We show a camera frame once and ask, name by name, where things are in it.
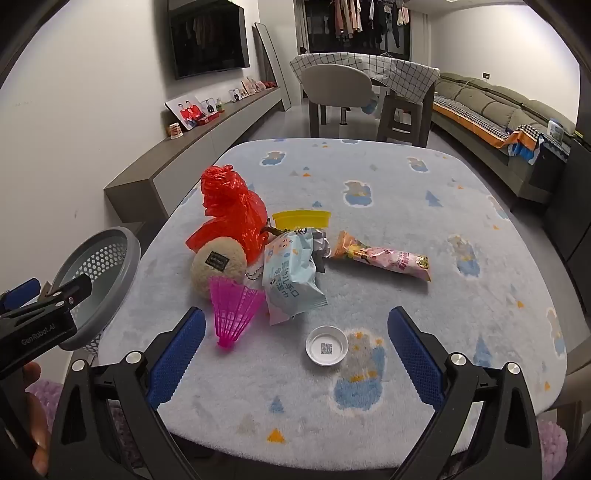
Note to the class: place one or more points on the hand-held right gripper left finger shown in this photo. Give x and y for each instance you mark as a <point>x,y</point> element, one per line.
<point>178,355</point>

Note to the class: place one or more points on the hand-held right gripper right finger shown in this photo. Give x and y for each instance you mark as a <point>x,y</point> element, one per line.
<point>415,355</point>

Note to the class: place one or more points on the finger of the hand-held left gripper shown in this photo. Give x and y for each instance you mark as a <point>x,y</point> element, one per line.
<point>18,290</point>
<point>69,288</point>

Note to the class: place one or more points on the grey perforated plastic basket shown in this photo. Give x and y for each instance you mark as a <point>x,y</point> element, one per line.
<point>106,258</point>

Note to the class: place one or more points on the pink plastic shuttlecock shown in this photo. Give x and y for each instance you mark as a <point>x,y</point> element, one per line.
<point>231,314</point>

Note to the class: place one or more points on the beige round plush pouch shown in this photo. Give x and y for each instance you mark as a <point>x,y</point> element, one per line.
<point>207,282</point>

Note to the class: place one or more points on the pink snack packet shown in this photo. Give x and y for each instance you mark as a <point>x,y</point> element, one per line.
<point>392,261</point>

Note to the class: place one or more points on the white round plastic cap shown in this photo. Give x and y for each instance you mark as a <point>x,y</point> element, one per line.
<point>316,346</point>

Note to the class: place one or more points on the light blue wipes packet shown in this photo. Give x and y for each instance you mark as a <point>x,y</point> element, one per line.
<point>286,281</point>

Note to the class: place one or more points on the person's left hand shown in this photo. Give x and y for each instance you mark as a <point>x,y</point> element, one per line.
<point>39,434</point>

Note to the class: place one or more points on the small dark object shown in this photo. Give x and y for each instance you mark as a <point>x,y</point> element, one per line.
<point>272,227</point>

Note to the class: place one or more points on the red plastic bag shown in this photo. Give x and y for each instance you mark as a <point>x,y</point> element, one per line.
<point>231,203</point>

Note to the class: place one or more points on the purple fuzzy cloth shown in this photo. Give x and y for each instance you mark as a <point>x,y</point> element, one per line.
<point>551,447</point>

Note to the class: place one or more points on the patterned paper cup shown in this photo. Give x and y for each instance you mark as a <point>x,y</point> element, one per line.
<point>175,130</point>

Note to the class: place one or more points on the black side cabinet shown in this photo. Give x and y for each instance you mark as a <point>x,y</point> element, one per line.
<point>568,207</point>

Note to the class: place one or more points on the flat red box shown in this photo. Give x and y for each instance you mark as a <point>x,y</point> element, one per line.
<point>208,119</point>

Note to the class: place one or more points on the grey dining table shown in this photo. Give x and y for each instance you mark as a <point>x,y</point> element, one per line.
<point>422,124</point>

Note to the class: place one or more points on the small green bottle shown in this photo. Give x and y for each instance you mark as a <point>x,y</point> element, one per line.
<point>219,106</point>

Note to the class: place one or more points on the grey stool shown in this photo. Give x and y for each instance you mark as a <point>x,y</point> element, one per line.
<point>392,120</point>

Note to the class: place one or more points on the houndstooth orange sofa cover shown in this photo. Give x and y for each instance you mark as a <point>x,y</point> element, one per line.
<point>475,122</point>

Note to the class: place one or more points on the green grey sofa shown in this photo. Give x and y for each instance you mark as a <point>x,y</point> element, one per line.
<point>503,110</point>

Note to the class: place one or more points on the white plastic container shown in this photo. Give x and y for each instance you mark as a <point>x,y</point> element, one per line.
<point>556,130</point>

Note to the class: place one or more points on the checked white tablecloth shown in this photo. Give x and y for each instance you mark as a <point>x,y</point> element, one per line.
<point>406,76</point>

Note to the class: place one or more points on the grey upholstered chair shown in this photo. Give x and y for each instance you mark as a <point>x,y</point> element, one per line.
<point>337,85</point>

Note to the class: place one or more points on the leaning floor mirror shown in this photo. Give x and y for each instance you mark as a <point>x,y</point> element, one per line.
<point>274,64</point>

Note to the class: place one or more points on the hanging clothes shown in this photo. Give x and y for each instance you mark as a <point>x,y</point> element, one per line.
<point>364,18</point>

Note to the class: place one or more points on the wall-mounted wooden shelf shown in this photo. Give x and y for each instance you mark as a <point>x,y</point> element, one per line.
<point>184,157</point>

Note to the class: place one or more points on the large photo frame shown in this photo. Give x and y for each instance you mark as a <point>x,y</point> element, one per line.
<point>187,113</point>

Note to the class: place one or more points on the small photo frame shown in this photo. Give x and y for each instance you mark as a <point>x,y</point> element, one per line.
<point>208,105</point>

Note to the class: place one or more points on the dark photo frame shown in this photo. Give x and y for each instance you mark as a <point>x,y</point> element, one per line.
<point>238,93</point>

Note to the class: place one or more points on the pink decorative frame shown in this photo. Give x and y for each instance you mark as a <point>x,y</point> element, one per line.
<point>253,85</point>

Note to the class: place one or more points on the black wall television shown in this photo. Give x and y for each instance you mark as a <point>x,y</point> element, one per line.
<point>207,37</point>

